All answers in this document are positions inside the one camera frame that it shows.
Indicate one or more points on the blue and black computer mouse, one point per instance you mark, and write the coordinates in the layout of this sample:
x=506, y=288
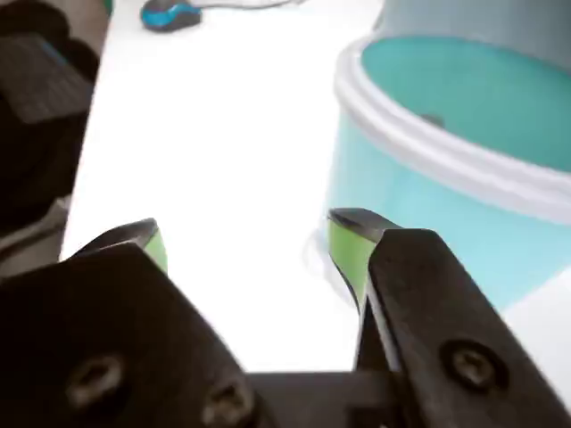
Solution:
x=169, y=18

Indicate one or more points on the teal whale-shaped bin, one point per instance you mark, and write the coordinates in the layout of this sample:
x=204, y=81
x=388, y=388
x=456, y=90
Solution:
x=446, y=214

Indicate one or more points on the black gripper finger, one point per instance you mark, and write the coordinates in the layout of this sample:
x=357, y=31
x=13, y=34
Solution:
x=437, y=312
x=89, y=321

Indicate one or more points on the black office chair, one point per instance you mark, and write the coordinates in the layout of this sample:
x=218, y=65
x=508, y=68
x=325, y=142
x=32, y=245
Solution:
x=40, y=89

